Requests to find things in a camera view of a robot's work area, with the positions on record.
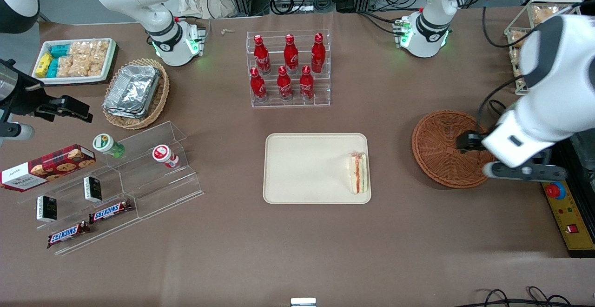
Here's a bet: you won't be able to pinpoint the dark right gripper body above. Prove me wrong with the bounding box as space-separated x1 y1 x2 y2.
0 60 51 122

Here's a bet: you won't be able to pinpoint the triangle sandwich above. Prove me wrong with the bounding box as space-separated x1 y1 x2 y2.
349 151 369 195

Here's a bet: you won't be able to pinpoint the round brown wicker basket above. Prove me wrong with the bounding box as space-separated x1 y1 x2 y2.
411 110 498 189

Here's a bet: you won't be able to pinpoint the white rectangular snack tray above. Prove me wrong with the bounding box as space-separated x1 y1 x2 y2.
32 38 119 87

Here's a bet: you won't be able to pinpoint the oval tan wicker basket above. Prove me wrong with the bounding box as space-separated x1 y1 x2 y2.
102 58 170 130

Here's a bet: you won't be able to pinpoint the beige rectangular tray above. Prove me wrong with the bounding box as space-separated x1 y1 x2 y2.
263 133 372 204

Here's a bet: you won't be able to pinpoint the yellow snack pack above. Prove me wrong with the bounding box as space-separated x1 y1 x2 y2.
35 52 53 78

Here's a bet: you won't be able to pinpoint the green cap drink bottle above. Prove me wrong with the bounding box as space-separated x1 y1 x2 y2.
92 133 126 159

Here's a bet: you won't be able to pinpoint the red tartan cookie box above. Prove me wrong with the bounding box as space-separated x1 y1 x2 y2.
0 144 97 192

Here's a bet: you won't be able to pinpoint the stack of foil trays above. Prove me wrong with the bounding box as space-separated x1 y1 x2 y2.
103 64 161 119

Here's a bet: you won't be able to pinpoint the small black box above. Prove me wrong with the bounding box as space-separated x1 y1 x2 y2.
83 176 103 203
36 195 58 223

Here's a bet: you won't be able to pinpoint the yellow emergency stop box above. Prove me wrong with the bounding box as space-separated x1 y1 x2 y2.
542 180 595 257

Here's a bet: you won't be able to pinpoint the red cap drink bottle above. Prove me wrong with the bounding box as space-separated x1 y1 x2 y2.
152 144 180 169

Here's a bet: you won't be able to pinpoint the Snickers chocolate bar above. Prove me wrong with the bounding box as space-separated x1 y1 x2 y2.
46 221 91 249
88 199 134 224

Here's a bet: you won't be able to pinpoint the clear acrylic step stand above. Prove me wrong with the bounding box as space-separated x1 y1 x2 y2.
18 121 205 256

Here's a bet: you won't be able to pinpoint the clear acrylic bottle rack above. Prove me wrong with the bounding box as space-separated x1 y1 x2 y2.
246 30 331 108

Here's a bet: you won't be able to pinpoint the red cola bottle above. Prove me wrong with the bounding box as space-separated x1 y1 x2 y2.
299 65 315 100
253 35 271 75
284 34 299 74
250 67 268 103
311 33 325 73
277 66 293 101

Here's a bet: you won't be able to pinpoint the black looped cable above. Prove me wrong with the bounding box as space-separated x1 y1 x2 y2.
476 75 526 135

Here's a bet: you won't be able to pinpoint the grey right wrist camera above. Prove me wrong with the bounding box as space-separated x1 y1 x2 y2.
0 122 36 146

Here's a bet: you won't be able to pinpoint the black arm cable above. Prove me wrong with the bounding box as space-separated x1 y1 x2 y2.
481 0 530 50

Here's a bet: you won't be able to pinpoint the black base cables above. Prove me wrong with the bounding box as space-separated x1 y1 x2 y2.
357 11 405 35

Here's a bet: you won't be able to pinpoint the black cables at table edge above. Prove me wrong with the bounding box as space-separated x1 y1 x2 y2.
453 287 595 307

